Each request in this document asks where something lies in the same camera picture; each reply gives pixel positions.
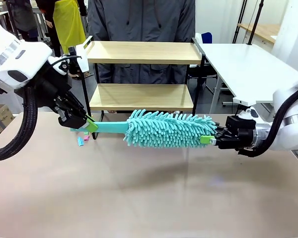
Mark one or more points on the apron person's hand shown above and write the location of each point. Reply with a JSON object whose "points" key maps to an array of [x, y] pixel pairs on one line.
{"points": [[49, 24]]}

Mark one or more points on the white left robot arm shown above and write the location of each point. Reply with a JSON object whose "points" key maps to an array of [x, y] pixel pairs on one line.
{"points": [[15, 57]]}

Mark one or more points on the person with yellow apron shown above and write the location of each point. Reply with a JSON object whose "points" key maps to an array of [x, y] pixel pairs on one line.
{"points": [[67, 22]]}

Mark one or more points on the person in dark clothes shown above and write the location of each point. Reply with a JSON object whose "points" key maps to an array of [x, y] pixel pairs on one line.
{"points": [[22, 15]]}

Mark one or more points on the person in grey jacket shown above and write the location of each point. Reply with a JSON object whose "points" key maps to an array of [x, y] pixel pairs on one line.
{"points": [[139, 19]]}

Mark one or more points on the two-tier wooden metal shelf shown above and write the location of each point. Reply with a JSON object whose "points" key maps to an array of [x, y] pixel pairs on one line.
{"points": [[139, 60]]}

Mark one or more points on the blue chair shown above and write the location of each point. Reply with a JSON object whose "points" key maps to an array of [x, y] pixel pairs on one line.
{"points": [[207, 37]]}

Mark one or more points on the cardboard box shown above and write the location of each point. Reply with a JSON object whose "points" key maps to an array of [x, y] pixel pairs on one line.
{"points": [[2, 115]]}

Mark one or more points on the black office chair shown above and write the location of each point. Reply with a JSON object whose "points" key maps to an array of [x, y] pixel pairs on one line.
{"points": [[206, 73]]}

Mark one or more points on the thin black tripod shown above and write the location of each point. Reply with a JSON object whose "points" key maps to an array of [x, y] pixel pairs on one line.
{"points": [[241, 19]]}

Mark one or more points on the pink clip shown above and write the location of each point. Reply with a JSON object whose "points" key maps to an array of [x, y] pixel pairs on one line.
{"points": [[86, 137]]}

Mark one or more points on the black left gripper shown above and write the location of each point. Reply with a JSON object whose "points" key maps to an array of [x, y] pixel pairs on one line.
{"points": [[55, 86]]}

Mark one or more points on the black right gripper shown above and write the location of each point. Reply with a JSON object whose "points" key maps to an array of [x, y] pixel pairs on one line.
{"points": [[241, 138]]}

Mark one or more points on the wooden desk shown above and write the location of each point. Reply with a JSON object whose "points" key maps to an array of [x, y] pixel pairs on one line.
{"points": [[262, 31]]}

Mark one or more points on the thick black stand pole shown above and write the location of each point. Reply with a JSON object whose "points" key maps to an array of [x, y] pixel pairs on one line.
{"points": [[256, 22]]}

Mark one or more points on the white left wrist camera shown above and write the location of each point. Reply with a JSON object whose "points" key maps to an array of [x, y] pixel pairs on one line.
{"points": [[83, 55]]}

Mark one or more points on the teal microfiber duster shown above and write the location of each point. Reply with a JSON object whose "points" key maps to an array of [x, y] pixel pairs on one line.
{"points": [[164, 129]]}

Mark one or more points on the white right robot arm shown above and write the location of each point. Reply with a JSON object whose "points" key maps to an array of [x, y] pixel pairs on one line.
{"points": [[295, 116]]}

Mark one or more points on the white side table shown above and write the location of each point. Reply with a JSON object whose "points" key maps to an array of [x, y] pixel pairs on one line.
{"points": [[238, 64]]}

